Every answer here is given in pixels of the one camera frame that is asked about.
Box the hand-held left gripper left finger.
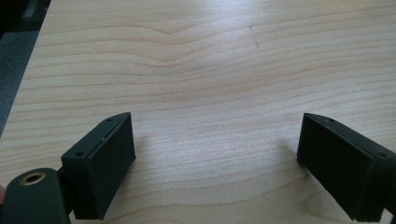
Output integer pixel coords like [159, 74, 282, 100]
[61, 111, 137, 221]

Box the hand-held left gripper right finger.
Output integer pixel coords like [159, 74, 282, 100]
[296, 112, 396, 223]

